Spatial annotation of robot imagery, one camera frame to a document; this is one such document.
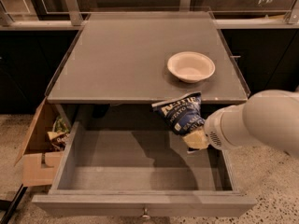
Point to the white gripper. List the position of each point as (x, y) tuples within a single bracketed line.
[(217, 125)]

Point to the blue chip bag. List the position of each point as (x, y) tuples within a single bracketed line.
[(182, 115)]

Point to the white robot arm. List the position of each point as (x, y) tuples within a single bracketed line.
[(268, 118)]

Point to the open grey top drawer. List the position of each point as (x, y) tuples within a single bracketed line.
[(119, 173)]

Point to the metal drawer knob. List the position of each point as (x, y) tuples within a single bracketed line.
[(145, 214)]

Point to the grey cabinet with top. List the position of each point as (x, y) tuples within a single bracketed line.
[(120, 60)]

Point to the white paper bowl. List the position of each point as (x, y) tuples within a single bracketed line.
[(190, 67)]

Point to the snack packets in box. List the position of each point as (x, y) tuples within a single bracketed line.
[(59, 134)]

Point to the open cardboard box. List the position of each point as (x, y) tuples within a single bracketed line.
[(40, 161)]

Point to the black stand leg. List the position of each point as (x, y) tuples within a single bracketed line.
[(9, 207)]

